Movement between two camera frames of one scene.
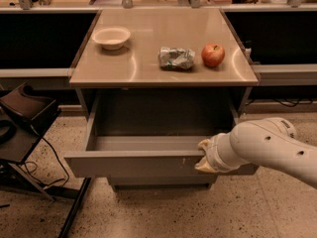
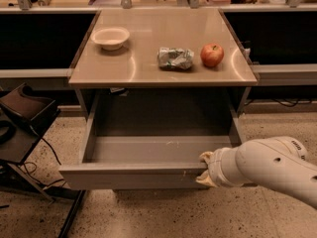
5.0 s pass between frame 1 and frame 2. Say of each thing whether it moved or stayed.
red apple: stayed
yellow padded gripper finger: moved
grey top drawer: moved
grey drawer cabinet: stayed
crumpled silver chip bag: stayed
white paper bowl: stayed
